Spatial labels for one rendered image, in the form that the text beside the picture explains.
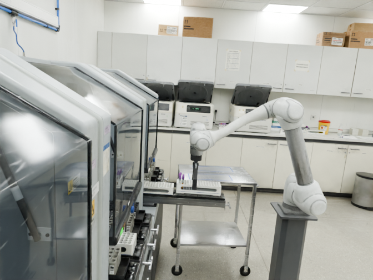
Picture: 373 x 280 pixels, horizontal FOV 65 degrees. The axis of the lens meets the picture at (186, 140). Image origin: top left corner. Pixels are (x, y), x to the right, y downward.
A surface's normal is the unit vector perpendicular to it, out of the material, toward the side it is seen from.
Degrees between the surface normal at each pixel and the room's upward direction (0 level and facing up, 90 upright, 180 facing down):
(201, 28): 90
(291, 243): 90
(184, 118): 90
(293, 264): 90
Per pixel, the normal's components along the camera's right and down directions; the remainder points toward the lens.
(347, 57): 0.00, 0.19
